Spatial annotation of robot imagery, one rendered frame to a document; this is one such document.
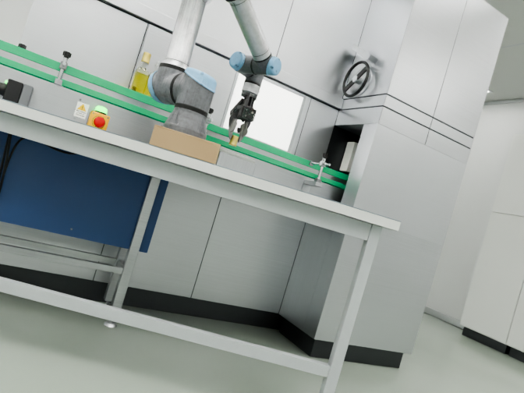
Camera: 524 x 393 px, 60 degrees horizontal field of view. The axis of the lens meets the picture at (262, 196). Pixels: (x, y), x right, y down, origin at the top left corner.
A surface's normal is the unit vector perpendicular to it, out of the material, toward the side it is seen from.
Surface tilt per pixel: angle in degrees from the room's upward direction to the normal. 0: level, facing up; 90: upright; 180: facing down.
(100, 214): 90
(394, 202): 90
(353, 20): 90
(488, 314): 90
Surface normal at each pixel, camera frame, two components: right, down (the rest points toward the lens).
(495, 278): -0.85, -0.26
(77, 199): 0.44, 0.11
